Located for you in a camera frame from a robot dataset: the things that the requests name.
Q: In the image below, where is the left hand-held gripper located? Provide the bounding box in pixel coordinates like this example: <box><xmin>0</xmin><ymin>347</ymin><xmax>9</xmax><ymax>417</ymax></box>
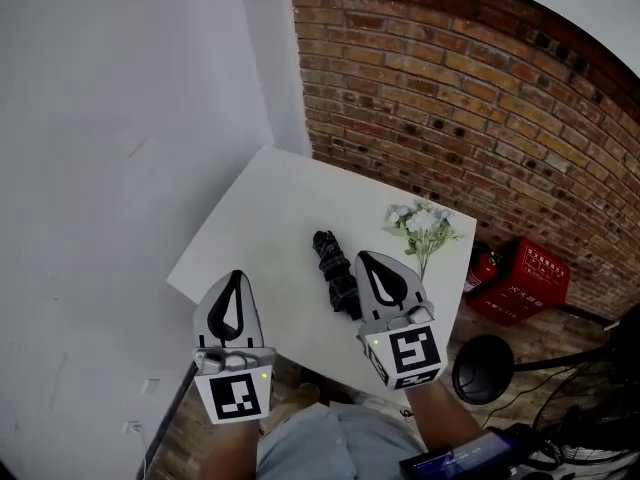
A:
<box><xmin>192</xmin><ymin>270</ymin><xmax>277</xmax><ymax>425</ymax></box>

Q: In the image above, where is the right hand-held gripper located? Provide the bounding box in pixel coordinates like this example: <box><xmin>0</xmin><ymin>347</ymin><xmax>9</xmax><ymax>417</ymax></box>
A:
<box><xmin>353</xmin><ymin>251</ymin><xmax>448</xmax><ymax>392</ymax></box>

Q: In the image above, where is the dark plaid umbrella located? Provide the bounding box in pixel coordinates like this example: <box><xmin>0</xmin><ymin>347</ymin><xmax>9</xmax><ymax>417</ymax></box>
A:
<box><xmin>312</xmin><ymin>229</ymin><xmax>364</xmax><ymax>322</ymax></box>

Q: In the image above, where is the person's right forearm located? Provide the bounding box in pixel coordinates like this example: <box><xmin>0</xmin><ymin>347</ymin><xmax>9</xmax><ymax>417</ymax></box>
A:
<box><xmin>402</xmin><ymin>381</ymin><xmax>481</xmax><ymax>454</ymax></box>

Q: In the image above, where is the person's left forearm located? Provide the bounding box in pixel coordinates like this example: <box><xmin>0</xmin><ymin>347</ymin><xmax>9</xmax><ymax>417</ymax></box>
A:
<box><xmin>199</xmin><ymin>420</ymin><xmax>261</xmax><ymax>480</ymax></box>

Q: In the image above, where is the white artificial flower bouquet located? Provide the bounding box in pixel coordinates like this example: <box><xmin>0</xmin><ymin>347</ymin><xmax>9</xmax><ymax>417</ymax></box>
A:
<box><xmin>382</xmin><ymin>199</ymin><xmax>464</xmax><ymax>284</ymax></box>

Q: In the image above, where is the white table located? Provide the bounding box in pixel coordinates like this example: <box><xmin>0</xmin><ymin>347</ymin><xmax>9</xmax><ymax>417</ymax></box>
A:
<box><xmin>166</xmin><ymin>145</ymin><xmax>478</xmax><ymax>394</ymax></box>

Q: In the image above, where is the red fire extinguisher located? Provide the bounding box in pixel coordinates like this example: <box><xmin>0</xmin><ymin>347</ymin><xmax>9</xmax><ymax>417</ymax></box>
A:
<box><xmin>463</xmin><ymin>241</ymin><xmax>504</xmax><ymax>294</ymax></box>

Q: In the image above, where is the red fire extinguisher box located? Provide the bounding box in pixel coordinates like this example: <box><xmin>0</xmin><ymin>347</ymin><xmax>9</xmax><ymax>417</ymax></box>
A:
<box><xmin>467</xmin><ymin>236</ymin><xmax>571</xmax><ymax>327</ymax></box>

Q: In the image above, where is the person's light blue shirt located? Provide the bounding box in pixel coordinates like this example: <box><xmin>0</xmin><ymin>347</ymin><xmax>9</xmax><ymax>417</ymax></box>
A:
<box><xmin>257</xmin><ymin>401</ymin><xmax>426</xmax><ymax>480</ymax></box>

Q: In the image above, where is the black tablet with blue screen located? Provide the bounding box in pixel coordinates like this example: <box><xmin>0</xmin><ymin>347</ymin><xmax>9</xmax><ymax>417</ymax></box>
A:
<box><xmin>398</xmin><ymin>430</ymin><xmax>516</xmax><ymax>480</ymax></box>

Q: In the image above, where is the black pedestal fan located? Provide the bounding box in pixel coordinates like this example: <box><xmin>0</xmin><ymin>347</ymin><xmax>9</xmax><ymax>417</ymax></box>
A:
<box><xmin>451</xmin><ymin>302</ymin><xmax>640</xmax><ymax>464</ymax></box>

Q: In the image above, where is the black looped cable bundle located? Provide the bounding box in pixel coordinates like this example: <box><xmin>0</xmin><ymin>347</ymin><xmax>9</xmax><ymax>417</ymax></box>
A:
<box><xmin>499</xmin><ymin>425</ymin><xmax>564</xmax><ymax>472</ymax></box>

